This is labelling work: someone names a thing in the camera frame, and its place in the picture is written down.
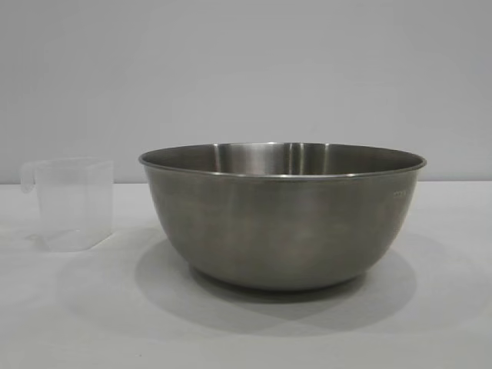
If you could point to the stainless steel mixing bowl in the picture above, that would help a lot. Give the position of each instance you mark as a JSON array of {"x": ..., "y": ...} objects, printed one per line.
[{"x": 280, "y": 223}]

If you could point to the clear plastic measuring cup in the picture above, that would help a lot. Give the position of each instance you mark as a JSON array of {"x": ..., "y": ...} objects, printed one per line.
[{"x": 73, "y": 203}]

